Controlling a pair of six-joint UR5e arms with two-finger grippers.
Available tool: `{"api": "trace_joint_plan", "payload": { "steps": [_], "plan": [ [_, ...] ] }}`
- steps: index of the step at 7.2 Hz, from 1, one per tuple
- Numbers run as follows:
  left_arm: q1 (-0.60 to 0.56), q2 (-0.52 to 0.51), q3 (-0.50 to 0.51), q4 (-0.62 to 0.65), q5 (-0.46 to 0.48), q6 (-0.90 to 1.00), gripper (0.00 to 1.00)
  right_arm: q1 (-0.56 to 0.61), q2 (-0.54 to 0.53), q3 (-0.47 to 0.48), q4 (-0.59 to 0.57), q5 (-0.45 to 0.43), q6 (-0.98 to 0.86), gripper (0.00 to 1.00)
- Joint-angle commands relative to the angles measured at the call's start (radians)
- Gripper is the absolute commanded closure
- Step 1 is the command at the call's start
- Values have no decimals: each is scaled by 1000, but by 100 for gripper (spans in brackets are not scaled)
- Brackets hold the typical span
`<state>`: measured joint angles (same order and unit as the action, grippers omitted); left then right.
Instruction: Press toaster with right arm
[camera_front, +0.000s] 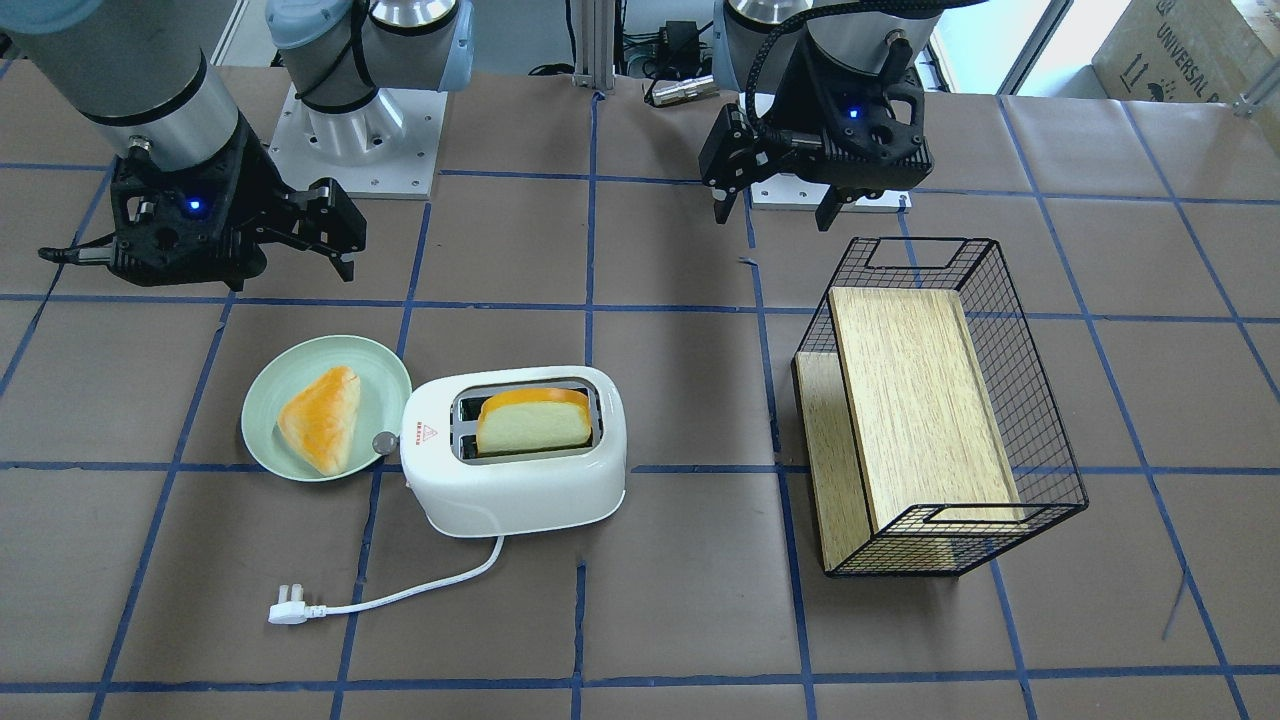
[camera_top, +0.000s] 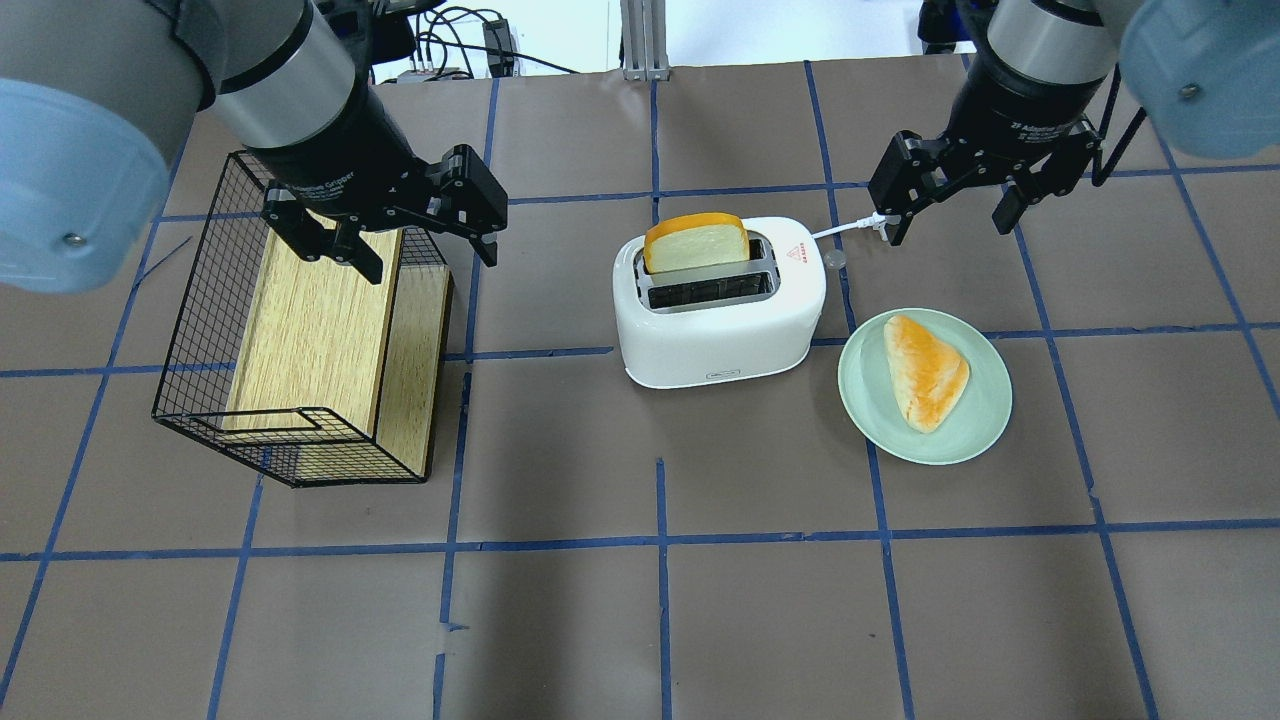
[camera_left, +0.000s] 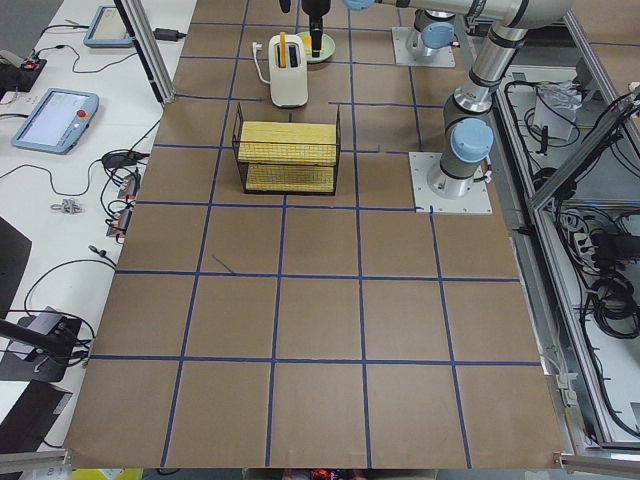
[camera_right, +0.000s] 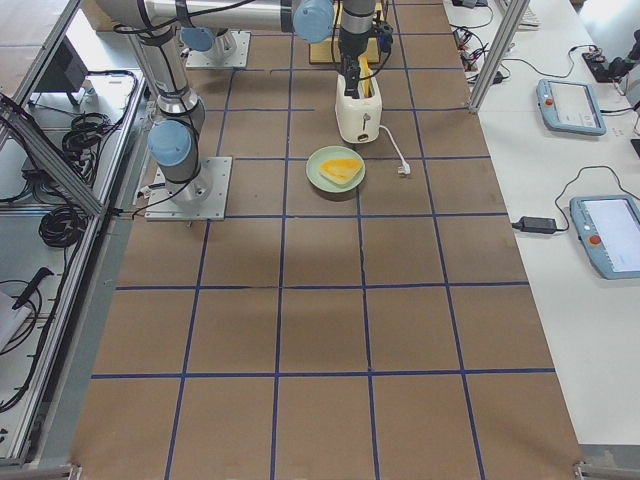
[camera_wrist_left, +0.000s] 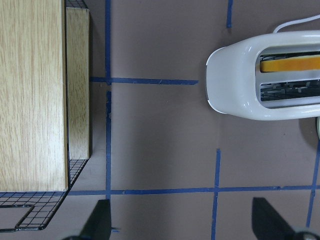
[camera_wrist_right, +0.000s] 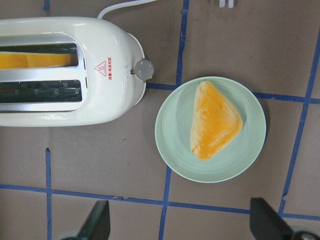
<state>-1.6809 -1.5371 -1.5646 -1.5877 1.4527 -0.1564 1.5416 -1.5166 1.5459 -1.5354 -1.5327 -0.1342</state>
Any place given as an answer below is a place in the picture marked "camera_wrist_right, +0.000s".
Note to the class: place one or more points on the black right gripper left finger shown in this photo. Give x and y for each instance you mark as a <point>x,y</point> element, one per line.
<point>97,225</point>

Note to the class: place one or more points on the grey toaster lever knob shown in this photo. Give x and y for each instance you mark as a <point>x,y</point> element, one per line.
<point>144,69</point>

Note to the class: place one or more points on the white two-slot toaster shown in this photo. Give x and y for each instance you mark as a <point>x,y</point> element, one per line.
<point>101,88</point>

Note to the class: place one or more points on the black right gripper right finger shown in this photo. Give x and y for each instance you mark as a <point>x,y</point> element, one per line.
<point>266,224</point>

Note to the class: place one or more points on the light green plate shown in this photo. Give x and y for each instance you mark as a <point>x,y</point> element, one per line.
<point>173,127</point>

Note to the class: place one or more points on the white object at top edge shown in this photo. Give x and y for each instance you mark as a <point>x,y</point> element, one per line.
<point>226,3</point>

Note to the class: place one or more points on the orange toast in toaster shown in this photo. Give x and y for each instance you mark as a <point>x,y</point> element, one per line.
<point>23,60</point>

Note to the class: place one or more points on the triangular orange toast slice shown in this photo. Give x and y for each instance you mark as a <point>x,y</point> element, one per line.
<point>215,121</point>

